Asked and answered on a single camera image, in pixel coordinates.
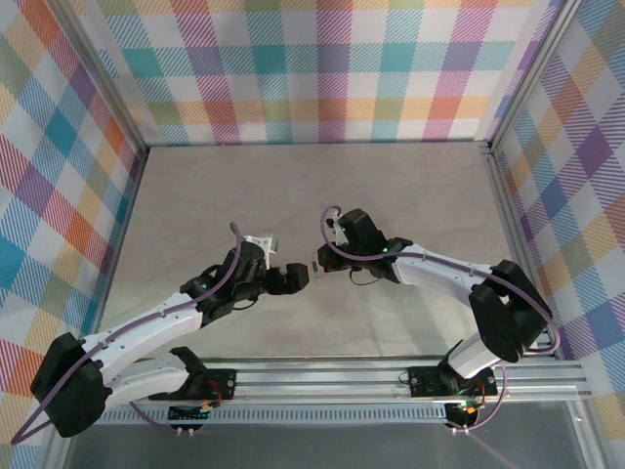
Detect black controller box blue face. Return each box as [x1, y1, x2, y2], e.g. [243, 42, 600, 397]
[167, 401, 214, 427]

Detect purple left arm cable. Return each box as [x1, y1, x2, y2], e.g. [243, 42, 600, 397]
[10, 222, 245, 446]

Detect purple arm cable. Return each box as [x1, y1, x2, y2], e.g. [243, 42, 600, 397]
[319, 204, 561, 434]
[10, 222, 245, 446]

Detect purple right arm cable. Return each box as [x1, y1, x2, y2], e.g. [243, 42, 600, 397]
[319, 204, 561, 434]

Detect thin black right gripper cable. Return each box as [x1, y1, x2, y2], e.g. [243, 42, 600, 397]
[349, 270, 388, 290]

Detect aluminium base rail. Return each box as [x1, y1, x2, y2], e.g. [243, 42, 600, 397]
[58, 355, 595, 407]

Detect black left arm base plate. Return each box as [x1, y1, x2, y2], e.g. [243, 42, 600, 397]
[202, 367, 239, 401]

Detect aluminium side rail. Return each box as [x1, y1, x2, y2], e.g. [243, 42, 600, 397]
[479, 141, 559, 361]
[86, 146, 149, 366]

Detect perforated grey cable duct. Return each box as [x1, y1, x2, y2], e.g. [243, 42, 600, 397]
[100, 404, 453, 426]

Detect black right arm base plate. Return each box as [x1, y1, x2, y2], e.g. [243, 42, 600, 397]
[407, 364, 499, 398]

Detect aluminium frame post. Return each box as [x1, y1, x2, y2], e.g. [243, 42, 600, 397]
[57, 0, 149, 156]
[486, 0, 586, 152]

